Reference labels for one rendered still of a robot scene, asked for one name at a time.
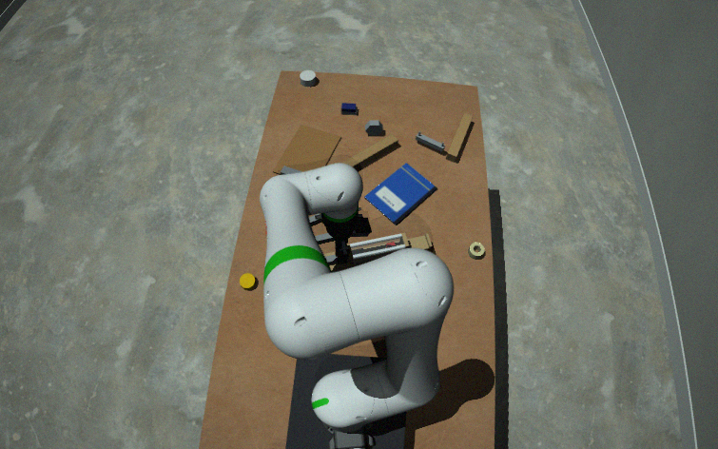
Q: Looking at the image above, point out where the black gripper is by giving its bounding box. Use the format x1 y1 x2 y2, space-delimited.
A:
326 227 355 264

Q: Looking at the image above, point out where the yellow cylinder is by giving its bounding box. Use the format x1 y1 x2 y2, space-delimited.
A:
240 273 256 290

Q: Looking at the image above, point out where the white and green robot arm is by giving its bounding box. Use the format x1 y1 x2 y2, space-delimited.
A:
260 163 454 449

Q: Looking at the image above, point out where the blue notebook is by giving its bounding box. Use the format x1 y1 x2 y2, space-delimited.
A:
364 163 437 225

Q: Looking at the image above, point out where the white short cylinder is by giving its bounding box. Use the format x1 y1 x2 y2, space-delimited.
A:
300 70 316 87

